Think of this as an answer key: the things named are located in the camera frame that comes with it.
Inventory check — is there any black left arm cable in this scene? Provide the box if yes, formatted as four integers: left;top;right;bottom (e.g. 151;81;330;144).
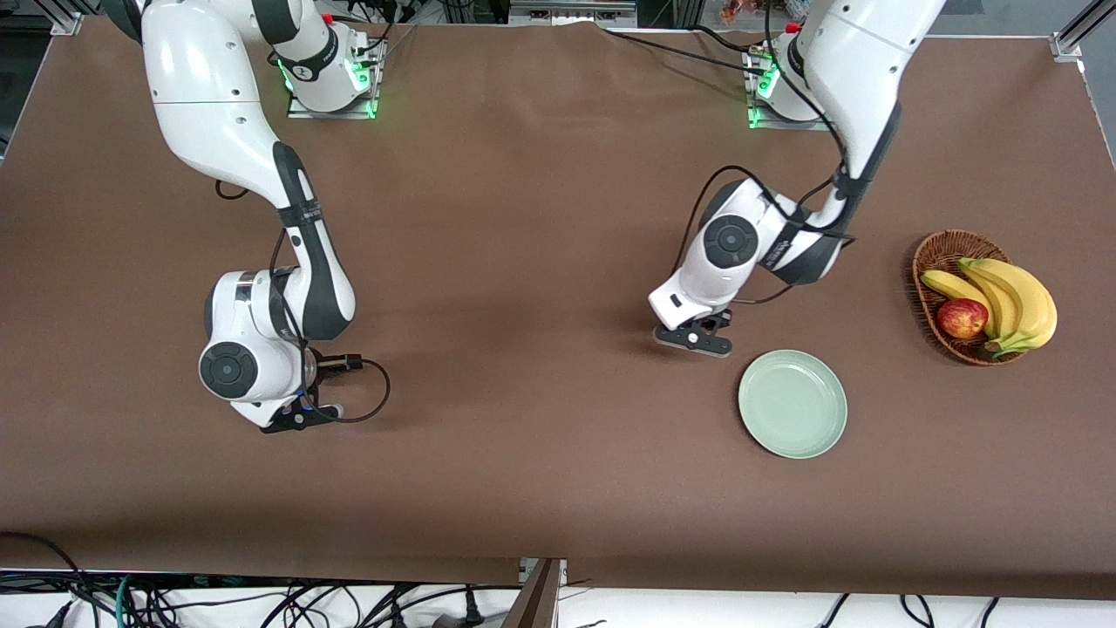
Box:
673;0;860;306

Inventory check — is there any short black table cable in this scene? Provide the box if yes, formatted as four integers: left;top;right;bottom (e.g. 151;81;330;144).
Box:
693;24;768;53

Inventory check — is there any brown wicker basket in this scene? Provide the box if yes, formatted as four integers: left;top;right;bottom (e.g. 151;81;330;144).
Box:
911;229;1034;367

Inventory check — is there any grey metal device box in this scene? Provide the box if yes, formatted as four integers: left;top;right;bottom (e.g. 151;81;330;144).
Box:
508;0;637;27

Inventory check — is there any red apple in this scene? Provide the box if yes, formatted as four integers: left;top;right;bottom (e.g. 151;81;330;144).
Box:
936;297;990;340

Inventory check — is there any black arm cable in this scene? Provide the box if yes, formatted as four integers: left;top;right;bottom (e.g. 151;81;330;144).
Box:
673;0;860;306
215;179;391;425

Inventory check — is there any metal table frame bar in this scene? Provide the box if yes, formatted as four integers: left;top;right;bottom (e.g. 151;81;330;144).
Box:
504;556;568;628

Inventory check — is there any yellow banana bunch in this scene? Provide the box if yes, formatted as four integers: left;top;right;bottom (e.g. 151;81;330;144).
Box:
921;256;1058;358

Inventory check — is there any brown table cover sheet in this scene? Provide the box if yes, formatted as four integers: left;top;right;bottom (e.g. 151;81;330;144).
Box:
0;16;1116;603

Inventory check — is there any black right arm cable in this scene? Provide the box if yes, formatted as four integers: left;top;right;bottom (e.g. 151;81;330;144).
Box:
215;179;391;425

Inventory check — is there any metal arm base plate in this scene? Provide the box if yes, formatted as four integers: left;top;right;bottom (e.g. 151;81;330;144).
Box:
286;42;380;120
745;48;831;132

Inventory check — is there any pale green round plate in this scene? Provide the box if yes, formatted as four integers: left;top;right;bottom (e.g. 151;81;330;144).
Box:
738;349;848;461

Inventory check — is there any long black table cable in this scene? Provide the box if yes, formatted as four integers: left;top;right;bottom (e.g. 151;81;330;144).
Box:
602;29;768;76

